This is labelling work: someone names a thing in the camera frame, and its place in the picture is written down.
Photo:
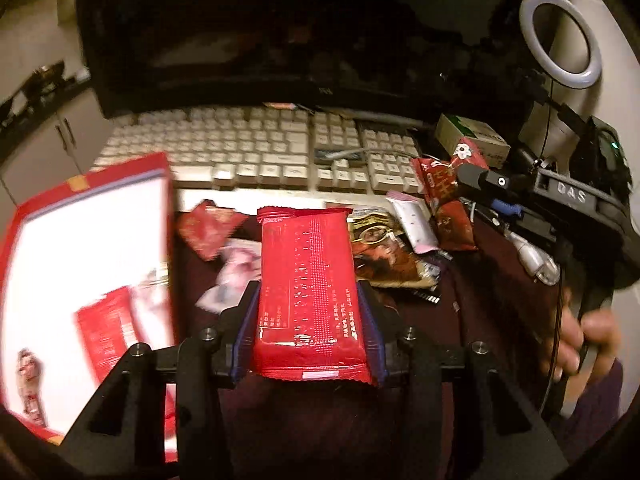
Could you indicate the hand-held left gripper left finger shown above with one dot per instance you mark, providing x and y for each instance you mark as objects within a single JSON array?
[{"x": 247, "y": 332}]

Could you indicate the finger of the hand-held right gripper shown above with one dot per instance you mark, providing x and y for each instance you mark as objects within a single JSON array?
[
  {"x": 502, "y": 207},
  {"x": 482, "y": 178}
]

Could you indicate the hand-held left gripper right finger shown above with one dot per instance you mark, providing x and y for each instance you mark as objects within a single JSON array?
[{"x": 373, "y": 340}]

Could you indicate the red snack packet gold print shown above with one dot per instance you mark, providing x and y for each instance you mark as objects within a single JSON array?
[
  {"x": 437, "y": 180},
  {"x": 454, "y": 227}
]

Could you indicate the pink printed snack packet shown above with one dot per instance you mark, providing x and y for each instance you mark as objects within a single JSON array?
[{"x": 232, "y": 272}]

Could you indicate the large red snack packet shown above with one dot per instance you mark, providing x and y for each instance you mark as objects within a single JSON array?
[{"x": 310, "y": 300}]

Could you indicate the red-rimmed white tray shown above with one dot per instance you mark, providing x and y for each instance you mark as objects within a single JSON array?
[{"x": 60, "y": 270}]

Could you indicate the person's right forearm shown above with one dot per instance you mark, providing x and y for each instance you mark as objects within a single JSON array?
[{"x": 592, "y": 410}]

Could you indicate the person's right hand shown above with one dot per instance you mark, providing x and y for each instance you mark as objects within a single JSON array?
[{"x": 590, "y": 340}]

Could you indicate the red flower print snack packet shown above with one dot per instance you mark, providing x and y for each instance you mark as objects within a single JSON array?
[{"x": 465, "y": 152}]

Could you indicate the green and white carton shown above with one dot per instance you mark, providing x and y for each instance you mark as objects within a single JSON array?
[{"x": 470, "y": 132}]

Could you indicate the silver plastic gadget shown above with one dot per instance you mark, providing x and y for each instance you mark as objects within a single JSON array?
[{"x": 537, "y": 262}]

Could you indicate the black snack packet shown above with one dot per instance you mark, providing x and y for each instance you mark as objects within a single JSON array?
[{"x": 425, "y": 292}]

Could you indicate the pink and white snack packet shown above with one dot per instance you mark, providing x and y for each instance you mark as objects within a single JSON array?
[{"x": 415, "y": 220}]

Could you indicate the brown printed snack packet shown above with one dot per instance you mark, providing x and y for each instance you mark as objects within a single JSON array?
[{"x": 387, "y": 255}]

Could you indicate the small red snack packet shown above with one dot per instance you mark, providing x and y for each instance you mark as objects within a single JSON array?
[{"x": 205, "y": 227}]

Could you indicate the red white print snack packet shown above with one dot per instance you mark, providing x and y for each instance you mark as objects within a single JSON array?
[{"x": 107, "y": 332}]

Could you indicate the white computer keyboard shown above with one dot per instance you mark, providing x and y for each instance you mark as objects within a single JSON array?
[{"x": 240, "y": 145}]

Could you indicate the small figure print packet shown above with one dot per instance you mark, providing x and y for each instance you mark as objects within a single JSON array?
[{"x": 30, "y": 385}]

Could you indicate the white kitchen cabinets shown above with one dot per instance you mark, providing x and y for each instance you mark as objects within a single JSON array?
[{"x": 45, "y": 145}]

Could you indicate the black computer monitor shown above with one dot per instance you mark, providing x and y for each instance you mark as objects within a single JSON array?
[{"x": 250, "y": 25}]

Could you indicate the black kitchen countertop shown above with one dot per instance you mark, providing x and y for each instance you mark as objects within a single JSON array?
[{"x": 35, "y": 95}]

